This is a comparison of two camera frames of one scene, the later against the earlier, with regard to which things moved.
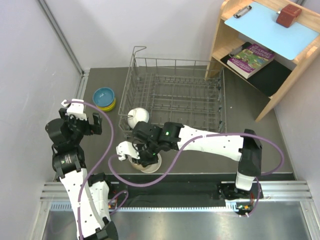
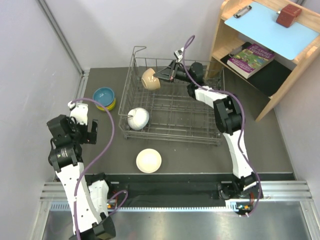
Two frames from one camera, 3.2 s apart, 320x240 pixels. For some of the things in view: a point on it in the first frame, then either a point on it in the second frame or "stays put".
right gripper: x=143 y=160 -> x=167 y=74
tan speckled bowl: x=138 y=166 -> x=149 y=81
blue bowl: x=103 y=96 stays put
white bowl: x=139 y=114 stays put
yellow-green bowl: x=108 y=108 stays put
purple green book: x=246 y=60 stays put
